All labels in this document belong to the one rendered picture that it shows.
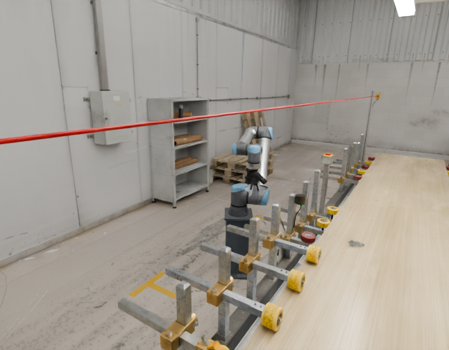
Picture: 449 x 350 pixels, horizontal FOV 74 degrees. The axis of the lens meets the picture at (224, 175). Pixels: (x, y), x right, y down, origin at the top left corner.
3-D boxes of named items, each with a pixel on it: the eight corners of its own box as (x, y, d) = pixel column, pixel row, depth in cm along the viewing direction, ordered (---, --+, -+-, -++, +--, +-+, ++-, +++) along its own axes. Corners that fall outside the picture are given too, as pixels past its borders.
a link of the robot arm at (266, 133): (249, 205, 276) (258, 129, 294) (268, 207, 272) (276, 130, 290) (247, 202, 262) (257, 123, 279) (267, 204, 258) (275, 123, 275)
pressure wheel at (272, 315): (270, 307, 113) (262, 328, 108) (267, 298, 107) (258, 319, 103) (286, 314, 110) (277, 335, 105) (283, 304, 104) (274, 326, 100)
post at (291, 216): (283, 265, 190) (289, 194, 176) (285, 262, 193) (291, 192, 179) (288, 267, 188) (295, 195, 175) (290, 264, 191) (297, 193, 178)
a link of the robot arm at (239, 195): (232, 199, 284) (232, 181, 279) (250, 201, 280) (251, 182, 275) (228, 205, 270) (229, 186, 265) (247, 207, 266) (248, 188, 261)
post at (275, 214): (266, 282, 169) (272, 203, 156) (269, 280, 172) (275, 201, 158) (272, 285, 167) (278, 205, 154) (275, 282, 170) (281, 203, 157)
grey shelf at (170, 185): (152, 202, 461) (146, 98, 417) (188, 187, 535) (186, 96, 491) (174, 208, 439) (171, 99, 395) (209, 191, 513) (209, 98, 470)
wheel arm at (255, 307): (164, 275, 131) (164, 267, 129) (170, 271, 133) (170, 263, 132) (270, 322, 105) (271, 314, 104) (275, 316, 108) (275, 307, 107)
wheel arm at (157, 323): (118, 308, 110) (117, 301, 110) (124, 303, 113) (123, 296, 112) (197, 355, 92) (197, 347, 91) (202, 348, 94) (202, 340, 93)
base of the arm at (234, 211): (227, 217, 269) (228, 206, 266) (228, 208, 287) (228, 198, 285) (249, 217, 269) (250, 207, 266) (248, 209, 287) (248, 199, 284)
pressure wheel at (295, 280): (289, 268, 125) (294, 269, 132) (284, 287, 124) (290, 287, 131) (303, 273, 122) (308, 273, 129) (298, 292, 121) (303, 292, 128)
